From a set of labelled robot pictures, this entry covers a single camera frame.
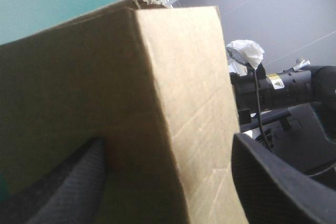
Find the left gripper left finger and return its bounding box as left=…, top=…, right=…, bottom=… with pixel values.
left=0, top=136, right=108, bottom=224

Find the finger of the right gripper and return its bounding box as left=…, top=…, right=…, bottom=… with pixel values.
left=258, top=102, right=336, bottom=195

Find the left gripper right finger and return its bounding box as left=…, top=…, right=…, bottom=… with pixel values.
left=230, top=132, right=336, bottom=224

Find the brown cardboard box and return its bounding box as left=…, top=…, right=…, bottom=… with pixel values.
left=0, top=0, right=249, bottom=224

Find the black cable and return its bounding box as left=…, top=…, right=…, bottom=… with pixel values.
left=253, top=68, right=275, bottom=152

